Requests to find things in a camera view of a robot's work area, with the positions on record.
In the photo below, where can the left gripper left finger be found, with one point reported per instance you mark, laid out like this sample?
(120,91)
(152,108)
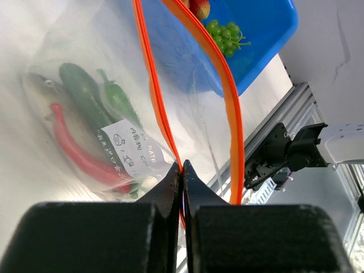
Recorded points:
(136,236)

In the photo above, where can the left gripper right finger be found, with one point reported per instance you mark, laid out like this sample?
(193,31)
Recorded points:
(257,238)

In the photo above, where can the green chili pepper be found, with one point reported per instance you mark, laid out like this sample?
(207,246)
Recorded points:
(118,102)

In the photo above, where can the clear zip bag orange zipper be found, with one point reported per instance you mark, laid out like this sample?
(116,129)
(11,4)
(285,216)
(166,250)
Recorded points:
(204,128)

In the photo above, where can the green cucumber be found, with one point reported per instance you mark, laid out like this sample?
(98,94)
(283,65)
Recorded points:
(85,93)

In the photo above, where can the green grape bunch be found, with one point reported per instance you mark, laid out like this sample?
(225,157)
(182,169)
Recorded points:
(228,37)

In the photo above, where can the red orange mango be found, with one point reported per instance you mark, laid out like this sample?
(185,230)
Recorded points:
(199,8)

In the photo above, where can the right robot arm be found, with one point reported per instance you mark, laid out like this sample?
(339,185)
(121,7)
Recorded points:
(319,145)

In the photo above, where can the blue plastic bin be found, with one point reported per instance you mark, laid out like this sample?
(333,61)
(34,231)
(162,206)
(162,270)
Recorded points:
(250,34)

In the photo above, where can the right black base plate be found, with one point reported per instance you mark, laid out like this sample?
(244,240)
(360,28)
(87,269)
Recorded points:
(268,158)

